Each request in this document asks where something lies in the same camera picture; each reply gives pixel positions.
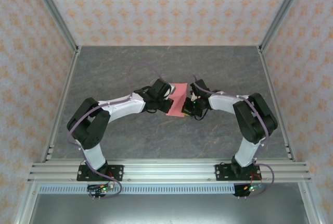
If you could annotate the pink paper sheet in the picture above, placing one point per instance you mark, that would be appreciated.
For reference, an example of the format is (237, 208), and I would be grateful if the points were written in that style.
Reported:
(178, 99)

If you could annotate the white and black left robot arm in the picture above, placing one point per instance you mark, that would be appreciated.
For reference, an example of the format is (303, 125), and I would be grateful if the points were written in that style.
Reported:
(125, 106)

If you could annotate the aluminium table side rail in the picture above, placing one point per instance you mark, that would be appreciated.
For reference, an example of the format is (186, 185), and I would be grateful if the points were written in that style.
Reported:
(268, 78)
(62, 104)

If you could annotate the aluminium frame post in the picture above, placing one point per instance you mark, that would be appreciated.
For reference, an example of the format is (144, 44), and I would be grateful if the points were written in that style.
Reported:
(55, 13)
(282, 13)

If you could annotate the aluminium frame leg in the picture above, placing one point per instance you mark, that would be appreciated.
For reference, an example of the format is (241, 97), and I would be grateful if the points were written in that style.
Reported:
(26, 203)
(308, 203)

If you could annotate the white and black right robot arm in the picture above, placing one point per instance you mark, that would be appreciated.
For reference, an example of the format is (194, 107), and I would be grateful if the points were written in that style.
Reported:
(223, 102)

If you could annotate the small aluminium corner bracket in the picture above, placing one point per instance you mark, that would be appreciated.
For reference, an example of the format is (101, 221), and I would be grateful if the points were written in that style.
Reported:
(288, 153)
(50, 153)

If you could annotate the grey metal panel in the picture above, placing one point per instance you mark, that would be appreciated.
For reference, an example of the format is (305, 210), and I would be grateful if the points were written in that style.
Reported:
(166, 211)

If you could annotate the aluminium mounting rail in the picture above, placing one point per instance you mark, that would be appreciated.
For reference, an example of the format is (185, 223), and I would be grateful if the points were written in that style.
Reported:
(169, 170)

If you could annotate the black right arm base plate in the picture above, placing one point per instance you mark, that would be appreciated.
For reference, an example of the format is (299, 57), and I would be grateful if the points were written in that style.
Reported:
(221, 173)

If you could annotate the circuit board with LEDs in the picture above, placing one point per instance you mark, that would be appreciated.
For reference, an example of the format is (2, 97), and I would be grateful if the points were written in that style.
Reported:
(105, 188)
(251, 188)

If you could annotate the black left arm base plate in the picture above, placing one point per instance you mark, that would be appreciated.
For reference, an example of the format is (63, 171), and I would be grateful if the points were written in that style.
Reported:
(117, 173)

